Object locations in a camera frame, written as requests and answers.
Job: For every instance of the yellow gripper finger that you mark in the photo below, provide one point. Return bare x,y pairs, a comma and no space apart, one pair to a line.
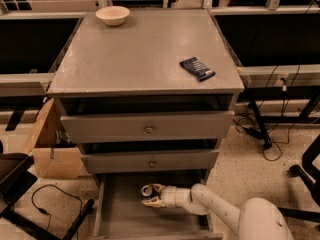
153,203
157,188

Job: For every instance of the grey middle drawer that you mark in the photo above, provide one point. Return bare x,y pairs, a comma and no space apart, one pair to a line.
149,161

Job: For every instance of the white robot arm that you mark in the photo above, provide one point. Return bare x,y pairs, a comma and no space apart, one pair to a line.
256,219

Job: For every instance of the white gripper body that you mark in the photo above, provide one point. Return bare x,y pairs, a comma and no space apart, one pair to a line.
169,196

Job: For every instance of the grey top drawer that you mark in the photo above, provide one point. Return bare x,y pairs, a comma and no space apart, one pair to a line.
147,126

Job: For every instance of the brown cardboard box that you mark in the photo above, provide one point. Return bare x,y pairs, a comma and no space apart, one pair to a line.
54,157

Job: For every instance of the black desk leg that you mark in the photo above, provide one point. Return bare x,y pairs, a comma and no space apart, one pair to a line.
267,142

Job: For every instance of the grey drawer cabinet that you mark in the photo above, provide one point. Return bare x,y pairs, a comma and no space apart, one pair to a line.
135,68

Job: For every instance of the black office chair base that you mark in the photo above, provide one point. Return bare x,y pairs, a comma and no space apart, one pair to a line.
304,187

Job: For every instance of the grey open bottom drawer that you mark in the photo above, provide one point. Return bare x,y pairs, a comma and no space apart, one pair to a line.
122,216

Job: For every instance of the black chair at left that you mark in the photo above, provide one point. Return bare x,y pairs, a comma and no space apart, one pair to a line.
62,200

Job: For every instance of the blue pepsi can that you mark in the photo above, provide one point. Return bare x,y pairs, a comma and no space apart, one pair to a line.
147,192

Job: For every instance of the dark blue snack bar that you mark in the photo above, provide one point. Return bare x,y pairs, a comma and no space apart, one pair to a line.
197,69

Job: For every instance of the cream paper bowl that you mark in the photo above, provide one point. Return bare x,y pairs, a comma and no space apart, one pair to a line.
113,15

